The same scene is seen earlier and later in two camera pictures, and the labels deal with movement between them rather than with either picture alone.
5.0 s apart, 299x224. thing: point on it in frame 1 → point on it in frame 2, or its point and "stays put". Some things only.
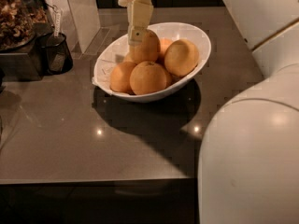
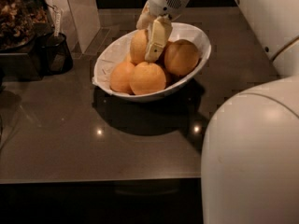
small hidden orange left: (128, 58) stays put
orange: (149, 50) stays put
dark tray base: (22, 64) stays put
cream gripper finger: (139, 17) → (158, 35)
